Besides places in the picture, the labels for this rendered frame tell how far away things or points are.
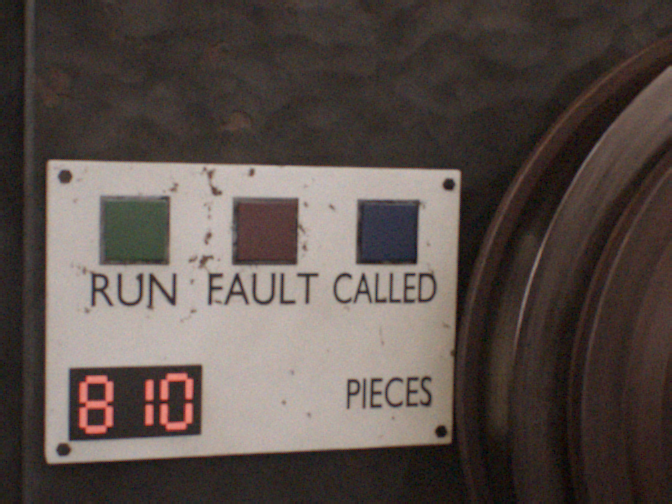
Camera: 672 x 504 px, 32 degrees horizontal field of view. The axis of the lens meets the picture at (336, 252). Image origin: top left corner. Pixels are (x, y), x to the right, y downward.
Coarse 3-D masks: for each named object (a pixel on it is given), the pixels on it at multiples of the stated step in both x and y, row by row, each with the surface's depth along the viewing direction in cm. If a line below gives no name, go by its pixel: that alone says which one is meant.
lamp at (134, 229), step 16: (112, 208) 69; (128, 208) 69; (144, 208) 70; (160, 208) 70; (112, 224) 69; (128, 224) 69; (144, 224) 70; (160, 224) 70; (112, 240) 69; (128, 240) 69; (144, 240) 70; (160, 240) 70; (112, 256) 69; (128, 256) 69; (144, 256) 70; (160, 256) 70
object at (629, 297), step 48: (624, 240) 63; (624, 288) 63; (576, 336) 64; (624, 336) 63; (576, 384) 64; (624, 384) 63; (576, 432) 64; (624, 432) 64; (576, 480) 65; (624, 480) 64
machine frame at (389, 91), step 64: (0, 0) 76; (64, 0) 70; (128, 0) 71; (192, 0) 72; (256, 0) 73; (320, 0) 74; (384, 0) 76; (448, 0) 77; (512, 0) 78; (576, 0) 80; (640, 0) 81; (0, 64) 77; (64, 64) 70; (128, 64) 71; (192, 64) 72; (256, 64) 73; (320, 64) 75; (384, 64) 76; (448, 64) 77; (512, 64) 79; (576, 64) 80; (0, 128) 77; (64, 128) 70; (128, 128) 71; (192, 128) 72; (256, 128) 74; (320, 128) 75; (384, 128) 76; (448, 128) 78; (512, 128) 79; (0, 192) 77; (0, 256) 78; (0, 320) 78; (0, 384) 78; (0, 448) 79; (384, 448) 78; (448, 448) 79
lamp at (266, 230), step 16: (240, 208) 71; (256, 208) 72; (272, 208) 72; (288, 208) 72; (240, 224) 71; (256, 224) 72; (272, 224) 72; (288, 224) 72; (240, 240) 71; (256, 240) 72; (272, 240) 72; (288, 240) 72; (240, 256) 71; (256, 256) 72; (272, 256) 72; (288, 256) 72
